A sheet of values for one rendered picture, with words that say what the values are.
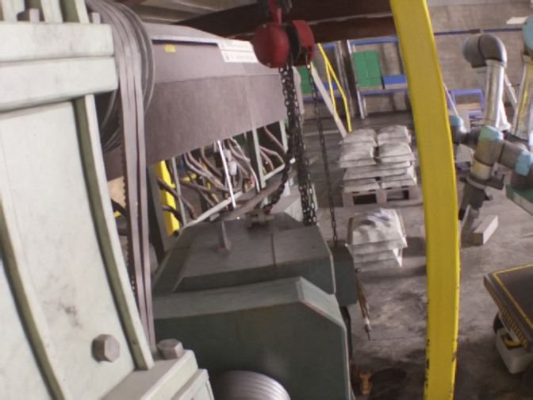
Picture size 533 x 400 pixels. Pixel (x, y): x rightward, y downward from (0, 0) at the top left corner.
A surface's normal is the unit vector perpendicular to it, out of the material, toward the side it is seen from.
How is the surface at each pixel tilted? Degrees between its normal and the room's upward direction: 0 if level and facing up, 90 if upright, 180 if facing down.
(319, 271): 90
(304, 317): 90
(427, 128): 90
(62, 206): 90
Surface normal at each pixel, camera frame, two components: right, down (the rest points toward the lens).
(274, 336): 0.00, 0.18
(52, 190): 0.93, -0.09
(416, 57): -0.34, 0.22
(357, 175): -0.34, -0.18
